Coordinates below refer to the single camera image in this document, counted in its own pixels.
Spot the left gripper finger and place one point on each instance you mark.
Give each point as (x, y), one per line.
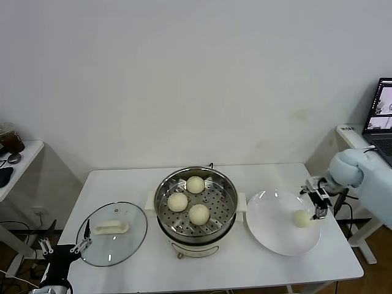
(87, 234)
(46, 246)

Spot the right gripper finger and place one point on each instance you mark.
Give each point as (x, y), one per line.
(322, 212)
(316, 214)

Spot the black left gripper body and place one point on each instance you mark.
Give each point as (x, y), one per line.
(59, 257)

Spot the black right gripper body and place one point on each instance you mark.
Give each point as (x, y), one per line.
(320, 196)

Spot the steamed white baozi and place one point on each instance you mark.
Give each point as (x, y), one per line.
(199, 214)
(177, 202)
(195, 184)
(301, 219)

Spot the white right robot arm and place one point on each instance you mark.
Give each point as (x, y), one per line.
(373, 190)

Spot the white round plate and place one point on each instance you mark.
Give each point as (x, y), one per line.
(269, 220)

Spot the white side table under laptop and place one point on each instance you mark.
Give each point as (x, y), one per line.
(350, 134)

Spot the black computer mouse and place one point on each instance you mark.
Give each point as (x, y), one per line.
(4, 177)

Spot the dark grey open laptop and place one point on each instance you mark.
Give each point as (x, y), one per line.
(382, 141)

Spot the white side table under cup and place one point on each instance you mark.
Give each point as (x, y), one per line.
(27, 156)

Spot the small round grey puck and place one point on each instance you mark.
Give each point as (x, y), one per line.
(14, 157)

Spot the white electric cooker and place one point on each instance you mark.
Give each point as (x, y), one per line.
(196, 246)

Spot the plastic cup of iced coffee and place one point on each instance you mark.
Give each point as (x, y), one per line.
(12, 142)

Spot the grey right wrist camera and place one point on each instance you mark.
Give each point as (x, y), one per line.
(310, 183)

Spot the white wall outlet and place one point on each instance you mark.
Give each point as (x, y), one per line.
(39, 211)

